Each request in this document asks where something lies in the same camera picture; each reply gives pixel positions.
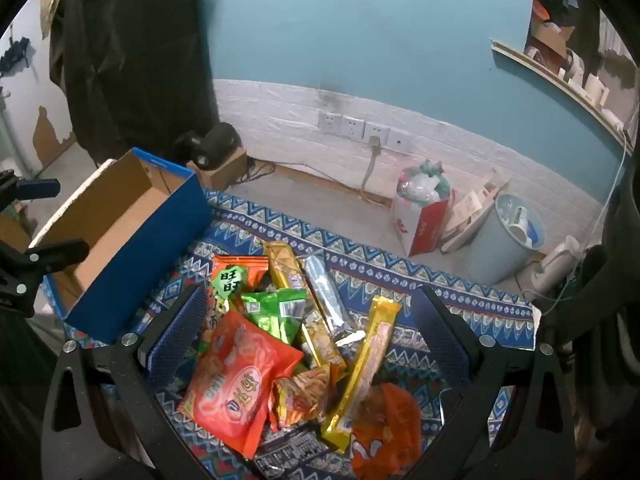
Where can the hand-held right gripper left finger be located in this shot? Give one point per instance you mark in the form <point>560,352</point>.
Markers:
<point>180,332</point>

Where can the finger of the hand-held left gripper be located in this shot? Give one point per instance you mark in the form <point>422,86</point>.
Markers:
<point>55,254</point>
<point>40,188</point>

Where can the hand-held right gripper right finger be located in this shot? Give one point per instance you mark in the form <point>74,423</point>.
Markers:
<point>442,332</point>

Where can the orange packet with green label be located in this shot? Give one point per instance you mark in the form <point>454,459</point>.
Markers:
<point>235,266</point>

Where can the blue cardboard box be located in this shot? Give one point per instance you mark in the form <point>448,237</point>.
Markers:
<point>140,220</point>

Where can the orange plastic snack packet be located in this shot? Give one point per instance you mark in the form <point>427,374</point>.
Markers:
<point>390,430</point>

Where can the gold snack packet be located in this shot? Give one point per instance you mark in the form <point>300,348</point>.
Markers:
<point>285,266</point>

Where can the large black snack packet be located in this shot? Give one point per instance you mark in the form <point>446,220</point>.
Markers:
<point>295,446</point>

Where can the small black snack packet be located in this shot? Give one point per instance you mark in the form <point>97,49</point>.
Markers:
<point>280,469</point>

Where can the red snack packet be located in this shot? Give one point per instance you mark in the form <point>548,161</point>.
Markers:
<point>235,385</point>

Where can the long yellow snack packet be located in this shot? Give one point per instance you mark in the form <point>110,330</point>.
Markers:
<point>370,360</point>

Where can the green snack packet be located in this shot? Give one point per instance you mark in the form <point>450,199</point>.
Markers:
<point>270,315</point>

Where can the light blue bin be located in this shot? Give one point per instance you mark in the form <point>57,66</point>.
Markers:
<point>495,255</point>

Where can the blue patterned blanket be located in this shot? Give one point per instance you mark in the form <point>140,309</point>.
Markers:
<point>350,260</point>

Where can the small brown-gold snack packet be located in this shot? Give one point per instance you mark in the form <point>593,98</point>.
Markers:
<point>322,345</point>

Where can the silver snack packet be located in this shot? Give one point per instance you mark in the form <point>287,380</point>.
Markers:
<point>325,290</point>

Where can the flat cardboard pieces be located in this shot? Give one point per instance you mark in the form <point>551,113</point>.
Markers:
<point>475,205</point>

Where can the black umbrella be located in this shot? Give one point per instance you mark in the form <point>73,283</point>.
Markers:
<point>15,57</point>

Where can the white appliance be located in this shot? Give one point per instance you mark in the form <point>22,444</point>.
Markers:
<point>555,260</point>

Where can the orange striped snack packet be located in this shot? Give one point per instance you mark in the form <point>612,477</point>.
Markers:
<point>300,396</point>

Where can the clear plastic bag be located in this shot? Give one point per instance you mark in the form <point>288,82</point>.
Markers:
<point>420,185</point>

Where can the dark hanging cloth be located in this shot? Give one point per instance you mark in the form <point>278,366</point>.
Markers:
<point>140,60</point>

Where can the small brown cardboard box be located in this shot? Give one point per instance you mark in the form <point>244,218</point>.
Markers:
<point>225,172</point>

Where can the black speaker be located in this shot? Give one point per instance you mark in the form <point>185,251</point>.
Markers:
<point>215,142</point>

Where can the beige cloth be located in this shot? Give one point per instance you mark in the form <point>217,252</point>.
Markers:
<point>52,5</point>

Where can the open cardboard box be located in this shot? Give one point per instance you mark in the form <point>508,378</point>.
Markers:
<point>550,37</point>

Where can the white wall socket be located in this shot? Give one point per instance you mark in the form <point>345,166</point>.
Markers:
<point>330,122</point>
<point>353,127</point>
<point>376,132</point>
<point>400,140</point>

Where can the wooden wall ledge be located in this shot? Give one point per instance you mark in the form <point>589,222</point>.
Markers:
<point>550,82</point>

